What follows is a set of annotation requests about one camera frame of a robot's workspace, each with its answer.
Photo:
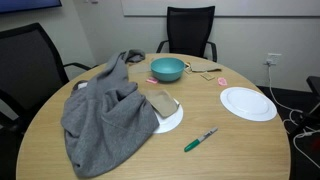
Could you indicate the grey hooded sweatshirt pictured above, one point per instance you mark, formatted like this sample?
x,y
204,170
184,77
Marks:
x,y
106,119

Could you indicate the pink packet right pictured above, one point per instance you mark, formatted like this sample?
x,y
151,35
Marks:
x,y
222,81

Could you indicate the wall screen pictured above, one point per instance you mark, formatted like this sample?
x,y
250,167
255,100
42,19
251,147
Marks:
x,y
8,6

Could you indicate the teal blue bowl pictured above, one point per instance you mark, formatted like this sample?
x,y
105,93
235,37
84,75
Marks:
x,y
167,69

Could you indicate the green capped marker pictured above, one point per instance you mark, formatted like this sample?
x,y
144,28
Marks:
x,y
199,140

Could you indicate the black office chair left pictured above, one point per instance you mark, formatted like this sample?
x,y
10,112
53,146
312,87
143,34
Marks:
x,y
31,71

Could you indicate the tan cardboard tray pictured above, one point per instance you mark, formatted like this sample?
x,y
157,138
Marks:
x,y
162,102

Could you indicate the white plate right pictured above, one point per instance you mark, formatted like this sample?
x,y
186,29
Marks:
x,y
248,104

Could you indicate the black furniture right edge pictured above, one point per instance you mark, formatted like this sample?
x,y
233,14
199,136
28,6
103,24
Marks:
x,y
312,115

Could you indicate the pink eraser near bowl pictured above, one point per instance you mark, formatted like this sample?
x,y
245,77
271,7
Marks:
x,y
152,80

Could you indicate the white wall power adapter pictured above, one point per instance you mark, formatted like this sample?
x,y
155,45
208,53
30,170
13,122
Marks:
x,y
272,58

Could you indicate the brown paper bag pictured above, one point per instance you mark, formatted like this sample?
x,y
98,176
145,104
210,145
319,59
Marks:
x,y
201,67

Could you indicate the black office chair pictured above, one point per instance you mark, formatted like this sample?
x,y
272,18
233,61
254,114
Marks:
x,y
188,31
31,71

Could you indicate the black office chair back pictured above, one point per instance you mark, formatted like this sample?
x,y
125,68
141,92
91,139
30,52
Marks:
x,y
188,31

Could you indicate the white plate under sweatshirt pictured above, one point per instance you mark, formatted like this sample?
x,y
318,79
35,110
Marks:
x,y
171,122

